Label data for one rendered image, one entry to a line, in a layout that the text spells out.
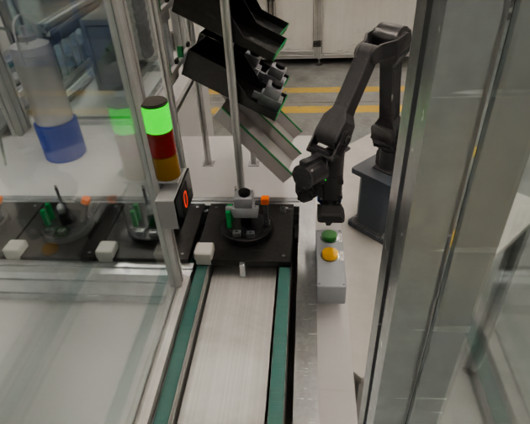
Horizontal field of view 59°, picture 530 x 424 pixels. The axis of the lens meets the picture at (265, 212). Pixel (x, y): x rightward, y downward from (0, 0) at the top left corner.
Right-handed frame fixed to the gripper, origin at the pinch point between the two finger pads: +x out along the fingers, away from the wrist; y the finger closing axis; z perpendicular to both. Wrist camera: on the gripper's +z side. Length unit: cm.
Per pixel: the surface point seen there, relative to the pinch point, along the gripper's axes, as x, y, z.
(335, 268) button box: 8.2, 11.2, -1.5
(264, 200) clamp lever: -3.1, -0.9, 16.0
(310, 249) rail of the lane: 8.1, 4.3, 4.5
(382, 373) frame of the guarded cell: -53, 83, 3
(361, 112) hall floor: 99, -287, -42
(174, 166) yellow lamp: -24.4, 18.8, 31.0
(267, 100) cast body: -19.0, -26.3, 16.4
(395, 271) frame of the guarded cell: -58, 83, 3
